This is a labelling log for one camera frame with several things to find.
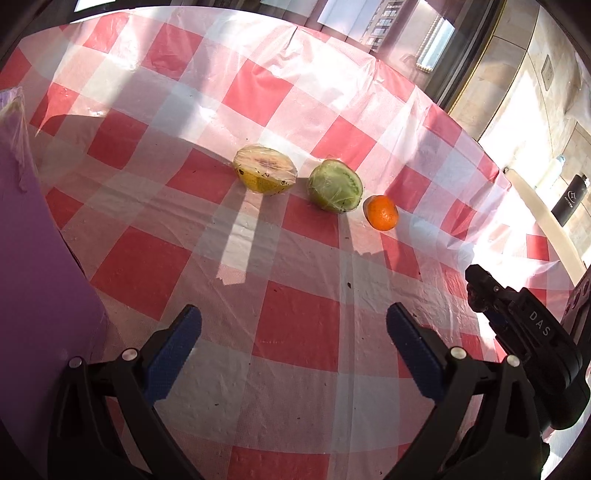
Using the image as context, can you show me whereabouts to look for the red white checkered tablecloth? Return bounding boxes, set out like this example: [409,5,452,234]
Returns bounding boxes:
[1,7,573,479]

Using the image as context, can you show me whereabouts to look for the purple white cardboard box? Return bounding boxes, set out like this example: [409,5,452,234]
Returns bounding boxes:
[1,87,107,471]

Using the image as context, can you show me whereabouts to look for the black water bottle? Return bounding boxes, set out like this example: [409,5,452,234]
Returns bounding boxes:
[551,174,590,227]

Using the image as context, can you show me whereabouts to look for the white plastic bottle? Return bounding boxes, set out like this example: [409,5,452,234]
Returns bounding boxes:
[544,154,566,185]

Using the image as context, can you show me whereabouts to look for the green fruit half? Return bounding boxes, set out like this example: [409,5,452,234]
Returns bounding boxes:
[307,159,363,214]

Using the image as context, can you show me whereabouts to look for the small orange mandarin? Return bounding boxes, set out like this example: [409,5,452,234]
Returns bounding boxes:
[363,195,399,231]

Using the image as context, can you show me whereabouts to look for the white curved shelf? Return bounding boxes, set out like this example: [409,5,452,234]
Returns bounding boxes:
[503,166,587,285]

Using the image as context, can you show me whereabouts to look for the yellow apple half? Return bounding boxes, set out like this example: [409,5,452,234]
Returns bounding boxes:
[232,145,297,195]

